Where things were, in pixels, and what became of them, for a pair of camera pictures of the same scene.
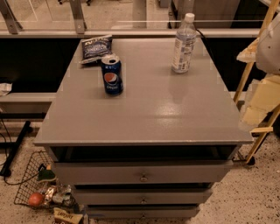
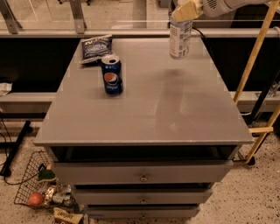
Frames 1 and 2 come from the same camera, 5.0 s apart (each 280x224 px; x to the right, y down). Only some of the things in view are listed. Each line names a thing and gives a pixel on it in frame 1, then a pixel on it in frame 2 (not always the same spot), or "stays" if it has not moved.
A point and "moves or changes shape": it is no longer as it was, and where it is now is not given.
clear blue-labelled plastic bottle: (185, 45) moves or changes shape
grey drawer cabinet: (153, 151) stays
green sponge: (46, 174) stays
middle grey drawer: (146, 196) stays
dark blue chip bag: (95, 48) stays
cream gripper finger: (263, 97) → (187, 10)
